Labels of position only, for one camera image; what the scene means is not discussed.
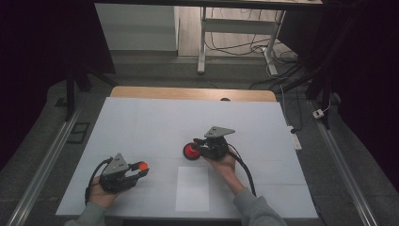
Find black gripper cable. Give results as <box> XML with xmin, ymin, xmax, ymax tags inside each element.
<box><xmin>84</xmin><ymin>156</ymin><xmax>114</xmax><ymax>206</ymax></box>
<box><xmin>227</xmin><ymin>143</ymin><xmax>258</xmax><ymax>198</ymax></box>

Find dark curtain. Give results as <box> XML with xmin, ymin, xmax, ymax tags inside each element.
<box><xmin>277</xmin><ymin>0</ymin><xmax>399</xmax><ymax>183</ymax></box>
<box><xmin>0</xmin><ymin>0</ymin><xmax>117</xmax><ymax>164</ymax></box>

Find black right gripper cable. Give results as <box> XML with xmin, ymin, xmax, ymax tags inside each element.
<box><xmin>227</xmin><ymin>143</ymin><xmax>258</xmax><ymax>198</ymax></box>

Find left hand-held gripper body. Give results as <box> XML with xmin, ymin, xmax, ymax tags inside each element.
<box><xmin>99</xmin><ymin>153</ymin><xmax>139</xmax><ymax>193</ymax></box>

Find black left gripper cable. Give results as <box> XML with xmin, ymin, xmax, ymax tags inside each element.
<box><xmin>84</xmin><ymin>156</ymin><xmax>114</xmax><ymax>206</ymax></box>

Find person's left hand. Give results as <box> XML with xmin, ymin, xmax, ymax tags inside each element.
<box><xmin>88</xmin><ymin>175</ymin><xmax>121</xmax><ymax>210</ymax></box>

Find white power strip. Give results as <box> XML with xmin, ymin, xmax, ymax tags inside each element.
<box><xmin>287</xmin><ymin>125</ymin><xmax>303</xmax><ymax>151</ymax></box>

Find large white table cover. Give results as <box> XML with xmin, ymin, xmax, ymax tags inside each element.
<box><xmin>56</xmin><ymin>97</ymin><xmax>319</xmax><ymax>219</ymax></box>

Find wooden table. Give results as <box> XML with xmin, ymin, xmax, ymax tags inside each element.
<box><xmin>110</xmin><ymin>86</ymin><xmax>278</xmax><ymax>103</ymax></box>

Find aluminium floor rail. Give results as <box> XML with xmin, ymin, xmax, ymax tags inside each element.
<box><xmin>309</xmin><ymin>100</ymin><xmax>379</xmax><ymax>226</ymax></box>
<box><xmin>6</xmin><ymin>103</ymin><xmax>86</xmax><ymax>226</ymax></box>

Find black stand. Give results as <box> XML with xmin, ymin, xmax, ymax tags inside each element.
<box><xmin>64</xmin><ymin>60</ymin><xmax>121</xmax><ymax>121</ymax></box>
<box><xmin>281</xmin><ymin>59</ymin><xmax>335</xmax><ymax>130</ymax></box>

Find white paper sheet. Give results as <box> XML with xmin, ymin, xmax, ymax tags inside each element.
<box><xmin>174</xmin><ymin>166</ymin><xmax>211</xmax><ymax>213</ymax></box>

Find black floor cables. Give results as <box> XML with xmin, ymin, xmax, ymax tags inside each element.
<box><xmin>205</xmin><ymin>8</ymin><xmax>300</xmax><ymax>90</ymax></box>

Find black floor plate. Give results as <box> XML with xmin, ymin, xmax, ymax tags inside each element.
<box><xmin>66</xmin><ymin>121</ymin><xmax>90</xmax><ymax>145</ymax></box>

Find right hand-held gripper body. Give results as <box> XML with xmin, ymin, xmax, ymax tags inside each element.
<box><xmin>200</xmin><ymin>125</ymin><xmax>236</xmax><ymax>161</ymax></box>

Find white desk frame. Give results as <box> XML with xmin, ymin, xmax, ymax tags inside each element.
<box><xmin>197</xmin><ymin>6</ymin><xmax>287</xmax><ymax>76</ymax></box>

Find white cabinet panel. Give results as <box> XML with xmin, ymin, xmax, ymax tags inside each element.
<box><xmin>94</xmin><ymin>3</ymin><xmax>181</xmax><ymax>52</ymax></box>

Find round red ink pad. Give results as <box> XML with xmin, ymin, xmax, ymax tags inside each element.
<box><xmin>183</xmin><ymin>142</ymin><xmax>201</xmax><ymax>161</ymax></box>

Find person's right hand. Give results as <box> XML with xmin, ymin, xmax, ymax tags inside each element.
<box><xmin>204</xmin><ymin>152</ymin><xmax>240</xmax><ymax>186</ymax></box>

